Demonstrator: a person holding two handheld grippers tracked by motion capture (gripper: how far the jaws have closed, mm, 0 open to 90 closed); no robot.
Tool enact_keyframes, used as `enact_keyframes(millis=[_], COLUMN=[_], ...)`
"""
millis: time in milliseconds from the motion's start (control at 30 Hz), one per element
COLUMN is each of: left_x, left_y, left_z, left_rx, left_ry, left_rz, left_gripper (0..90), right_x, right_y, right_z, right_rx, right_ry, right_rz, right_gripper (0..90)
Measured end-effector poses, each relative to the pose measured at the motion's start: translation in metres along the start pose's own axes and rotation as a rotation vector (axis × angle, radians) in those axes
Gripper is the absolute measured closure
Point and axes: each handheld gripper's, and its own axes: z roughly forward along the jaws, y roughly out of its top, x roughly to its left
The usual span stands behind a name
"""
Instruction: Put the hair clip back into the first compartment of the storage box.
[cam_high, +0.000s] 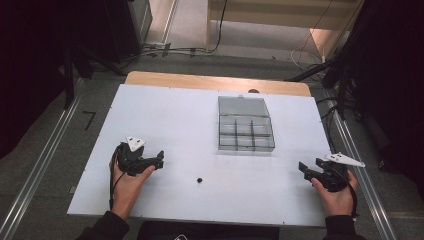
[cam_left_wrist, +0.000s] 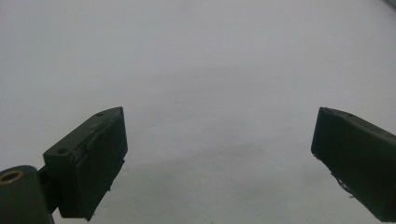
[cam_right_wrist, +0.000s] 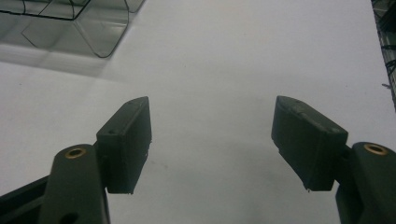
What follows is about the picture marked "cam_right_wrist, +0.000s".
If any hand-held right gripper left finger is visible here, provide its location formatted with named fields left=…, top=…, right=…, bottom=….
left=36, top=95, right=153, bottom=224

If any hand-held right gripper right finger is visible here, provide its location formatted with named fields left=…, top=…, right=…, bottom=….
left=271, top=95, right=396, bottom=224

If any clear plastic container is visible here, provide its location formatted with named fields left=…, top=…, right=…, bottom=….
left=0, top=0, right=148, bottom=59

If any dark metal stand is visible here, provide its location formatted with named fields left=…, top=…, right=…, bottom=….
left=370, top=0, right=396, bottom=113

